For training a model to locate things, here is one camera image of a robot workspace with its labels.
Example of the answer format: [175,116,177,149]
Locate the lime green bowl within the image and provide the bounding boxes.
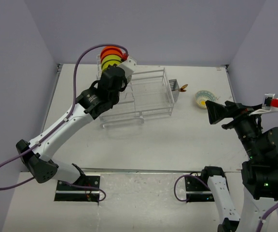
[102,63,118,73]
[101,55,122,69]

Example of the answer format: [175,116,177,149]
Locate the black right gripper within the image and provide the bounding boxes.
[206,98,264,158]

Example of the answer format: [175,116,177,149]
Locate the front lime green bowl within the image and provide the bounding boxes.
[102,63,118,73]

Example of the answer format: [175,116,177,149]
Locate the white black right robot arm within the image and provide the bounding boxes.
[200,98,278,232]

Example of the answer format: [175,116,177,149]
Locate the white wire dish rack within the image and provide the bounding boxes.
[99,66,174,129]

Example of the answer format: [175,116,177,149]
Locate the yellow sun blue pattern bowl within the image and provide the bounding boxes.
[195,90,216,109]

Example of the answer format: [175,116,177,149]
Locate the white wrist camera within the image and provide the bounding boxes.
[250,93,278,116]
[118,56,137,83]

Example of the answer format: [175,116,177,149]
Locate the rear lime green bowl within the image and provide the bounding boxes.
[101,55,122,69]

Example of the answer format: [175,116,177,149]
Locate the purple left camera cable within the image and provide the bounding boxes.
[0,43,129,190]

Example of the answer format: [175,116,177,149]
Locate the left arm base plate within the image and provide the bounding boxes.
[54,171,100,203]

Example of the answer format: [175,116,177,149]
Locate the red bowl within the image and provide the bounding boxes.
[100,46,123,57]

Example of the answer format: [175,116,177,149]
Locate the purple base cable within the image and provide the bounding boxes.
[56,180,107,202]
[174,175,211,203]

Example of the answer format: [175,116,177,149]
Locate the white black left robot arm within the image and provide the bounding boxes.
[16,64,134,190]

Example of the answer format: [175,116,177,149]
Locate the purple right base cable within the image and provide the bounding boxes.
[174,175,211,203]

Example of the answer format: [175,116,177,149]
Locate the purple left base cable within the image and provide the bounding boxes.
[56,180,107,202]

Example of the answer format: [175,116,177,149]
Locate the gold utensil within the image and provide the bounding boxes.
[178,84,188,92]

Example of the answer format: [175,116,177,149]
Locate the grey cutlery holder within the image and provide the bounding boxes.
[169,79,180,102]

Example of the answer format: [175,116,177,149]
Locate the orange bowl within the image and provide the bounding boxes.
[100,50,123,61]

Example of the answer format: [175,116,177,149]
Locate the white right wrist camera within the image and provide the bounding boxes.
[250,93,278,116]

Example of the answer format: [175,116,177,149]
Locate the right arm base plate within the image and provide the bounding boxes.
[184,172,215,203]

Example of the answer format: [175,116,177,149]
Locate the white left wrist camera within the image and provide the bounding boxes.
[118,56,137,83]

